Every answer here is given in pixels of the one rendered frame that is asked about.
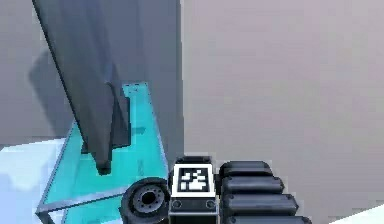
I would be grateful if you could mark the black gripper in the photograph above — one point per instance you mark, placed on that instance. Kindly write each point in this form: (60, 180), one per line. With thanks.
(146, 200)

